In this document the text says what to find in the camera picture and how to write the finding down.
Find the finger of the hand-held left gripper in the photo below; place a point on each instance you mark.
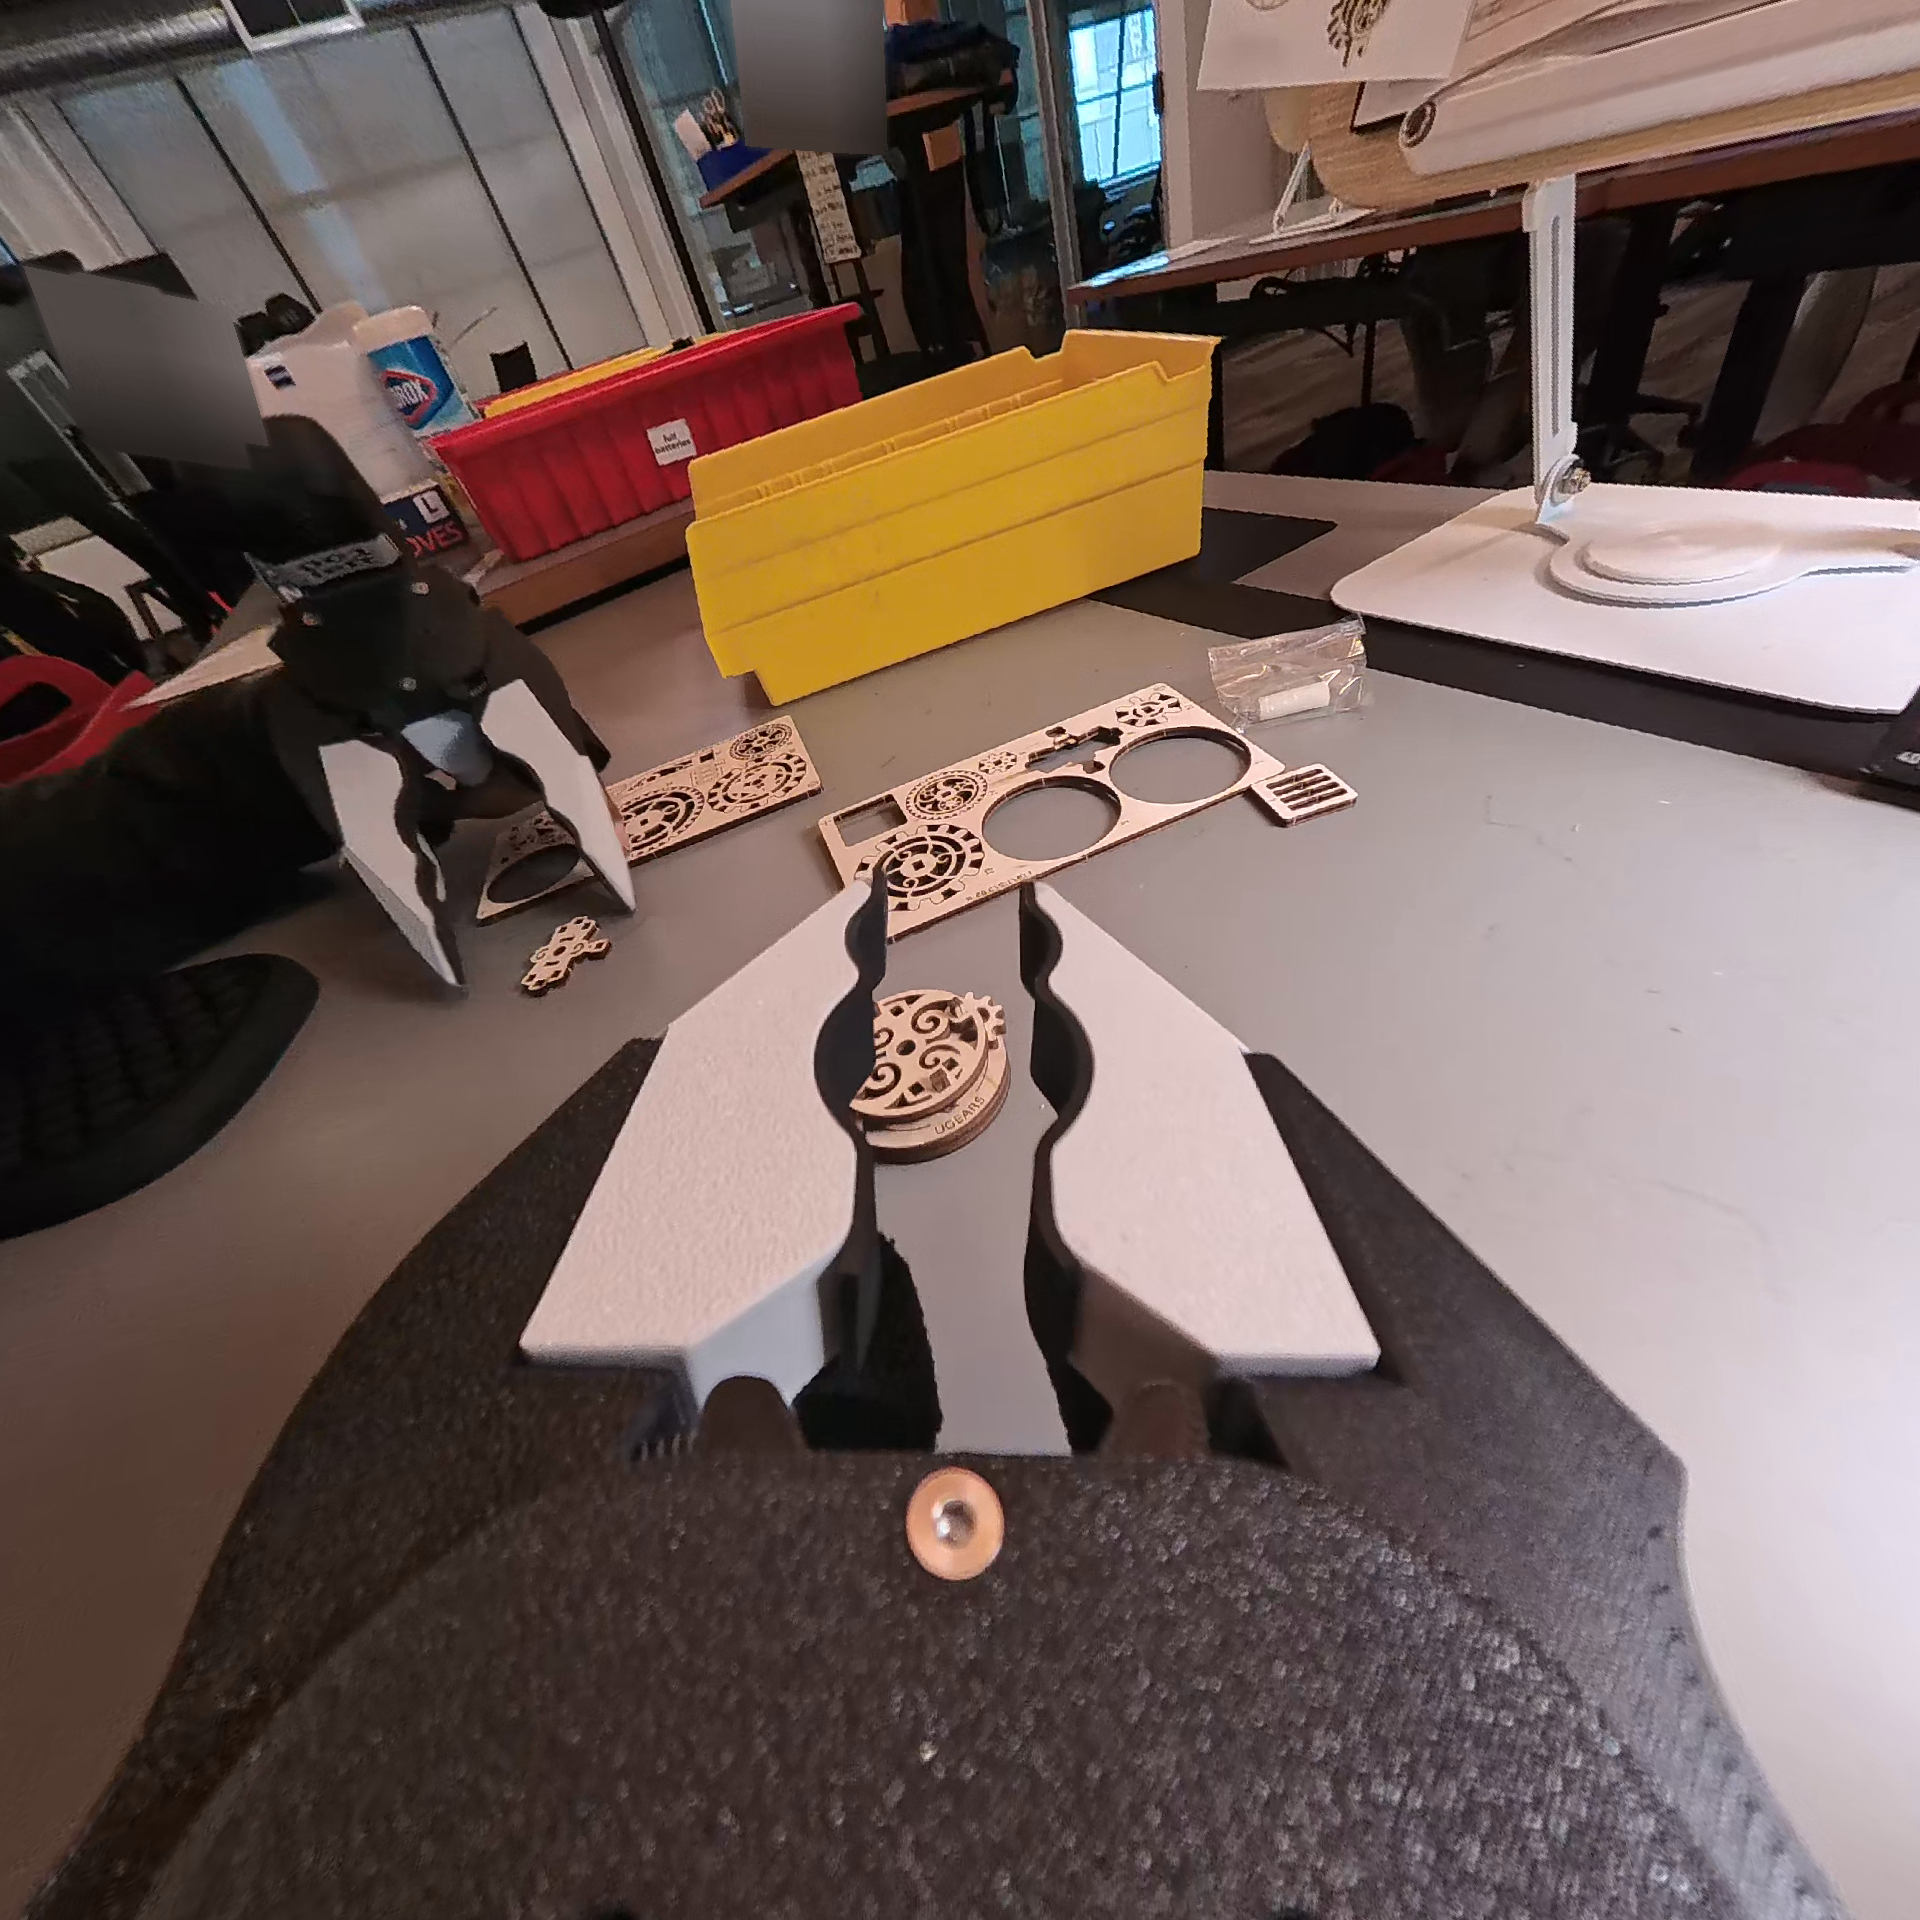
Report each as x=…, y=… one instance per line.
x=563, y=780
x=382, y=840

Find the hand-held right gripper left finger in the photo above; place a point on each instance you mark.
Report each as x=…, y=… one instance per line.
x=704, y=1200

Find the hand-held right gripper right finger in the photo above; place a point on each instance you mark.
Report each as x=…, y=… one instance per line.
x=1200, y=1200

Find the wooden piece round hole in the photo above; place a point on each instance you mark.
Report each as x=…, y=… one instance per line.
x=518, y=840

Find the ornate wooden disc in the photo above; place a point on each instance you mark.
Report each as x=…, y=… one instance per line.
x=916, y=1050

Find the wooden parts board round holes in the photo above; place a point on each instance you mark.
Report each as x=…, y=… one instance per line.
x=1049, y=840

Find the person's left forearm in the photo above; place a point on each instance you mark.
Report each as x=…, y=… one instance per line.
x=149, y=840

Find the black desk mat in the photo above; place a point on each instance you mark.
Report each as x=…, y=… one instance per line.
x=1651, y=704

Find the background wooden desk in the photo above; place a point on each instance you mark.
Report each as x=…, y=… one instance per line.
x=1425, y=254

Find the blue glove box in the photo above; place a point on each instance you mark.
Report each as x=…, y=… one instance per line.
x=429, y=525

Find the cross shaped wooden piece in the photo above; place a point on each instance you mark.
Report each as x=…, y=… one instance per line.
x=563, y=957

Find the small wooden gear board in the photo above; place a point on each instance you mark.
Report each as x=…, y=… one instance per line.
x=803, y=780

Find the white wipes canister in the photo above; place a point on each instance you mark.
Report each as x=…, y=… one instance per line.
x=422, y=375

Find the red storage bins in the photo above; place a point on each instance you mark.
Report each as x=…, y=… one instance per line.
x=629, y=434

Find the red plastic chair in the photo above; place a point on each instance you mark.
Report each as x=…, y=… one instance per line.
x=60, y=721

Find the black woven armrest pad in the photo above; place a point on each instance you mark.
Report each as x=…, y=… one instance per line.
x=120, y=1095

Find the yellow plastic bin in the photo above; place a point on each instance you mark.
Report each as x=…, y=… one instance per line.
x=945, y=525

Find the white wax block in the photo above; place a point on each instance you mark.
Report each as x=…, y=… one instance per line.
x=1299, y=701

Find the clear plastic bag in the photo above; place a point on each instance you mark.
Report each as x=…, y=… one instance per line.
x=1244, y=662

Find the white flat device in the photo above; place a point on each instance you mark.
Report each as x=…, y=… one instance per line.
x=1441, y=569

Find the pale document holder board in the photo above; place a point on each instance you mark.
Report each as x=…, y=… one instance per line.
x=1651, y=142

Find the printed instruction sheet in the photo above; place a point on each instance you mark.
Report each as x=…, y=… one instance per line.
x=1575, y=38

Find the small slotted wooden frame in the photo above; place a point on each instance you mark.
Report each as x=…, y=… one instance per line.
x=1257, y=796

